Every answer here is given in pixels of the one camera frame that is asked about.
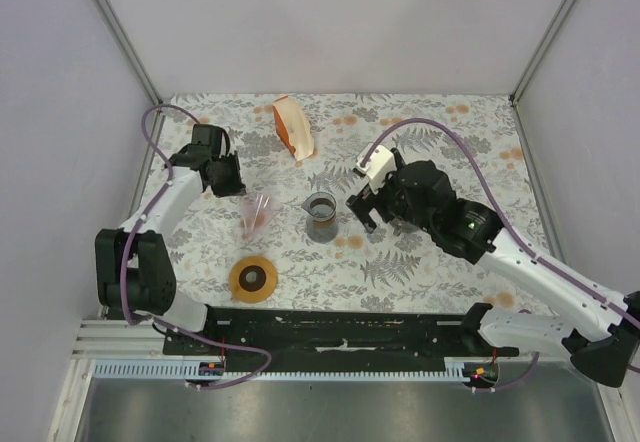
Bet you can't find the glass carafe brown band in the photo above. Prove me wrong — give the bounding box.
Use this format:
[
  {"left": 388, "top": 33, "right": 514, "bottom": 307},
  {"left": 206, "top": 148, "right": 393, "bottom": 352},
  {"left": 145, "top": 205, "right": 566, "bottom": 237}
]
[{"left": 301, "top": 192, "right": 338, "bottom": 243}]

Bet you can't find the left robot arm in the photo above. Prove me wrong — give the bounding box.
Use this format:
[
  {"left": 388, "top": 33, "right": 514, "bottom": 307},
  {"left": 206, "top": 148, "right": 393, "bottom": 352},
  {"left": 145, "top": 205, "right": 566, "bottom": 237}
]
[{"left": 95, "top": 124, "right": 246, "bottom": 355}]

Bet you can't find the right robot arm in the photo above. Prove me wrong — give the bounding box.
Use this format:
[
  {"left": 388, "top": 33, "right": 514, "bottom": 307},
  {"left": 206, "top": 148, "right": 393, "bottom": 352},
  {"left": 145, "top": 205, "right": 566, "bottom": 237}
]
[{"left": 346, "top": 145, "right": 639, "bottom": 388}]

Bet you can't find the floral table mat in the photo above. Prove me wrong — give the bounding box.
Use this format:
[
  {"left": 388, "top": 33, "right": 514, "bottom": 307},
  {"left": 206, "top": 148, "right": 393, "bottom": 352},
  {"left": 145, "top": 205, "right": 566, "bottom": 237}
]
[{"left": 158, "top": 94, "right": 547, "bottom": 314}]

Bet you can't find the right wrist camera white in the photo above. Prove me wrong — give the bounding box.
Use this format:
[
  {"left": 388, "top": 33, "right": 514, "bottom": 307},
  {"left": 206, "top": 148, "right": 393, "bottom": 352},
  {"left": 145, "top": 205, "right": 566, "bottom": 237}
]
[{"left": 354, "top": 143, "right": 396, "bottom": 194}]

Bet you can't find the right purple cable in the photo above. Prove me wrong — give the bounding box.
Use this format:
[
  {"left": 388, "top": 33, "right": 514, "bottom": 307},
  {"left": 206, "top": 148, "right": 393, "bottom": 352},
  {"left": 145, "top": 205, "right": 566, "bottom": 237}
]
[{"left": 360, "top": 117, "right": 640, "bottom": 395}]

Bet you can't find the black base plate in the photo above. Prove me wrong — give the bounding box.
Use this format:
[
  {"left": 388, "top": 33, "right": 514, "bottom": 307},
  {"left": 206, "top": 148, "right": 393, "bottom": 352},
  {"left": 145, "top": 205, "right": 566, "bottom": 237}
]
[{"left": 162, "top": 305, "right": 521, "bottom": 361}]

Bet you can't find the white cable duct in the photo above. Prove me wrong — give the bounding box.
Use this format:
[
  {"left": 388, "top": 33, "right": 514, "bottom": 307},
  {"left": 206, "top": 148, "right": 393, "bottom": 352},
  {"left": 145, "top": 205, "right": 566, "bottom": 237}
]
[{"left": 93, "top": 359, "right": 472, "bottom": 382}]

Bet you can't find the aluminium frame rail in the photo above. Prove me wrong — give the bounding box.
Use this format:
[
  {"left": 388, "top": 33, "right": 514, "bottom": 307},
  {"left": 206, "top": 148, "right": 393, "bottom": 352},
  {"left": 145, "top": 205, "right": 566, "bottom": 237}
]
[{"left": 69, "top": 0, "right": 166, "bottom": 113}]

